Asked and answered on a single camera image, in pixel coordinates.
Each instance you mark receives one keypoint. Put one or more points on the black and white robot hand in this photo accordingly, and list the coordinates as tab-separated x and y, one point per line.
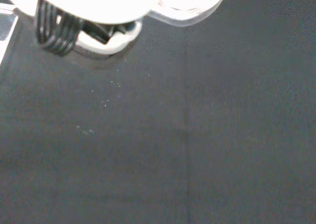
81	4

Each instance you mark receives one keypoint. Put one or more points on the clear acrylic funnel stand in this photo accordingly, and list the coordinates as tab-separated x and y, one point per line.
5	23

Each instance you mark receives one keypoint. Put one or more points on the black bench cloth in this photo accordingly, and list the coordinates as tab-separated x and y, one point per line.
172	135

